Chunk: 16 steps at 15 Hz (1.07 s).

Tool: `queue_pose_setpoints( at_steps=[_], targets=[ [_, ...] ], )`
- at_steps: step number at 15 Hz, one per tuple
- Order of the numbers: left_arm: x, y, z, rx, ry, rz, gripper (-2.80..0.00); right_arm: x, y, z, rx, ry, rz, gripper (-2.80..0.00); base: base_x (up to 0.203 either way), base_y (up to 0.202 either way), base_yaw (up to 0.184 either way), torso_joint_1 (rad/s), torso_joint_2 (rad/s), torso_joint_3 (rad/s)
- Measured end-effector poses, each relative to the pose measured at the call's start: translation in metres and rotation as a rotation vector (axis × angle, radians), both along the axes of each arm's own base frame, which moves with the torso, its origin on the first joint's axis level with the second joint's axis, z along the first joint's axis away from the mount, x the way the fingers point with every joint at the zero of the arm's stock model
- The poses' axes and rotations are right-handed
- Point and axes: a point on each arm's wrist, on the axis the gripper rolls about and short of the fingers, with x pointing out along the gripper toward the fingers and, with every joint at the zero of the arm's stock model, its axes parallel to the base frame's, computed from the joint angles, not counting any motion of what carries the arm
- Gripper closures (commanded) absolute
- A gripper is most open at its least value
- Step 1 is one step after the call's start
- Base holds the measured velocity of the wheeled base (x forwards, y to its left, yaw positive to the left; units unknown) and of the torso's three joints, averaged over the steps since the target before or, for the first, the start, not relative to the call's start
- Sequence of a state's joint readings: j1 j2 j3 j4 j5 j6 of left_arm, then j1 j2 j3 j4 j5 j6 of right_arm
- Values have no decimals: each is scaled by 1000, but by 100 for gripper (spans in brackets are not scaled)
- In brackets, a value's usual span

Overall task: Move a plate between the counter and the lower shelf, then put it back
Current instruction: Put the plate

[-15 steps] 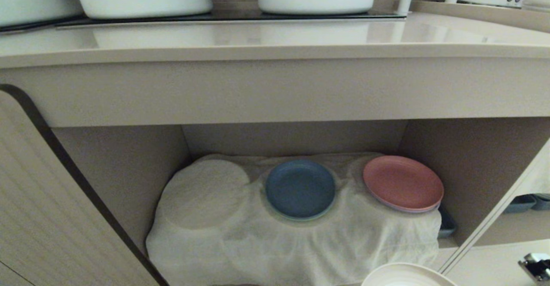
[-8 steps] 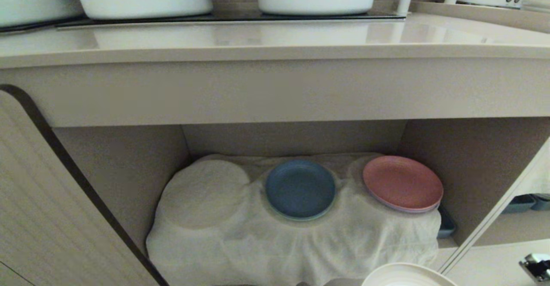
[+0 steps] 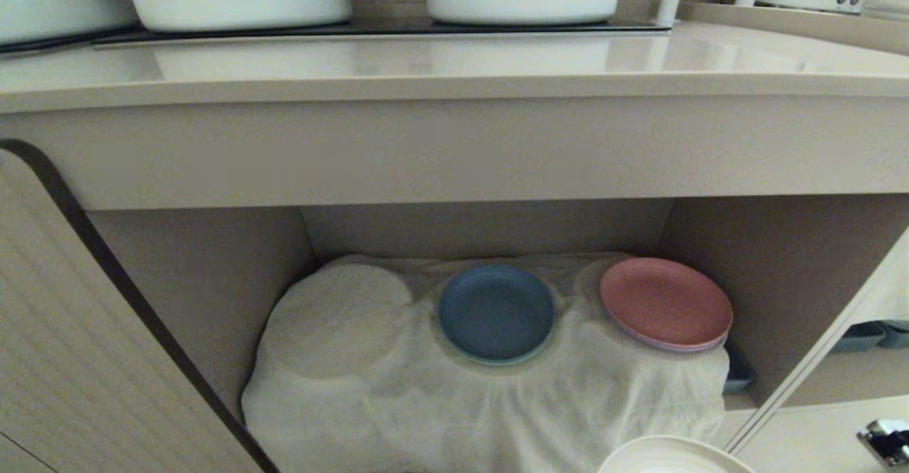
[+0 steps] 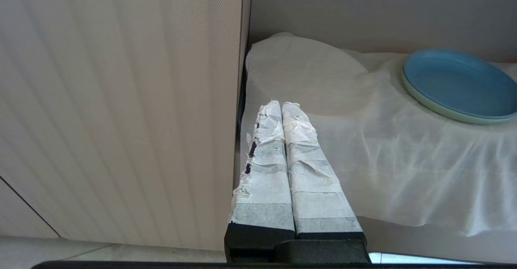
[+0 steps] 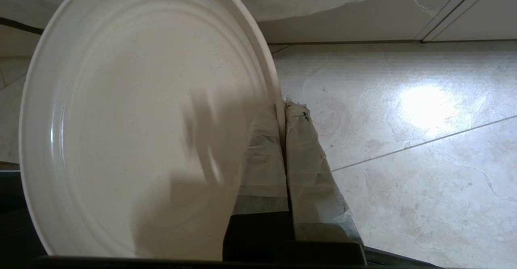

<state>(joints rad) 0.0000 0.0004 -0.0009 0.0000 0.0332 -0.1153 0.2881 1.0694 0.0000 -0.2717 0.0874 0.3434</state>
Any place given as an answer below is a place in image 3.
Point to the blue plate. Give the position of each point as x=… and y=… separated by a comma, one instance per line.
x=496, y=313

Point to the pink plate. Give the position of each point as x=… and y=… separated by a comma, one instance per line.
x=664, y=301

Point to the lilac plate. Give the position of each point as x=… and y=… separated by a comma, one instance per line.
x=699, y=347

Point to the white plate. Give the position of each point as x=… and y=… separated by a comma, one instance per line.
x=671, y=459

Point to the beige kitchen cabinet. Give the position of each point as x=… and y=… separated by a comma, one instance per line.
x=454, y=153

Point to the white cloth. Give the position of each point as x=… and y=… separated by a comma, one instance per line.
x=440, y=409

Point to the black induction cooktop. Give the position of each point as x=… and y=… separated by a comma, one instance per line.
x=369, y=28

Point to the grey-blue tray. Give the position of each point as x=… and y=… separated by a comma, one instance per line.
x=741, y=373

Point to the beige ribbed cabinet door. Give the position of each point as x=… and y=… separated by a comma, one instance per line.
x=78, y=345

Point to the white frying pan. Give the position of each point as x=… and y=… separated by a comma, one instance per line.
x=50, y=4

